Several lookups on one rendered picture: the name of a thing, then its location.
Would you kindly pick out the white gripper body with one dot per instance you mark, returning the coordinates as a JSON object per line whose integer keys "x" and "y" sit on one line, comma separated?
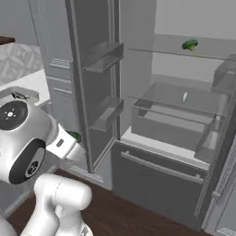
{"x": 75, "y": 151}

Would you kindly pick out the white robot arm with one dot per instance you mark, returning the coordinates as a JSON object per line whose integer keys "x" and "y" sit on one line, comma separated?
{"x": 24, "y": 144}

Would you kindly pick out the green broccoli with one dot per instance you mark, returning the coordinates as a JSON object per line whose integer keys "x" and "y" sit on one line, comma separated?
{"x": 190, "y": 44}
{"x": 75, "y": 135}

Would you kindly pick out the grey tupperware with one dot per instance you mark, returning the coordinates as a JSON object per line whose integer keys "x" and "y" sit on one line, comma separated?
{"x": 29, "y": 94}

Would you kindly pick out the white fish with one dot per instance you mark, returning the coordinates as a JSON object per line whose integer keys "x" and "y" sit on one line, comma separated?
{"x": 185, "y": 97}

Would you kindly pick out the grey door shelf bin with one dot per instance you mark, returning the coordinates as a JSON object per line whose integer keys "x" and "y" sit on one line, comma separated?
{"x": 210, "y": 143}
{"x": 103, "y": 56}
{"x": 226, "y": 76}
{"x": 106, "y": 113}

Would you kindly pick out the grey fridge door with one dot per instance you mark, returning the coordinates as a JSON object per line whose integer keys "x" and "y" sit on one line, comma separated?
{"x": 80, "y": 92}
{"x": 222, "y": 172}

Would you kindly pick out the grey freezer drawer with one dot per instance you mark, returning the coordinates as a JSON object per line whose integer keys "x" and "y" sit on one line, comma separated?
{"x": 144, "y": 184}

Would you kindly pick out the clear fridge crisper drawer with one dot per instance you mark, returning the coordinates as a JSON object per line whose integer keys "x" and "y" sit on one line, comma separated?
{"x": 159, "y": 127}

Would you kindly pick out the glass fridge shelf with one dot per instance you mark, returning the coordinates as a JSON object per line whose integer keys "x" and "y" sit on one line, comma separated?
{"x": 166, "y": 53}
{"x": 166, "y": 95}

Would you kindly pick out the grey tall cupboard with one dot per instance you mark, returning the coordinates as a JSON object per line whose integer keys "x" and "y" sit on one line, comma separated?
{"x": 55, "y": 46}

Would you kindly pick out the grey fridge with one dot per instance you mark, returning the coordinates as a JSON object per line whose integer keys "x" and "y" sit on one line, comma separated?
{"x": 172, "y": 70}

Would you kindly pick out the brown wall cupboard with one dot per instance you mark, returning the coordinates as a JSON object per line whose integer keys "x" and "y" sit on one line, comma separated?
{"x": 6, "y": 39}

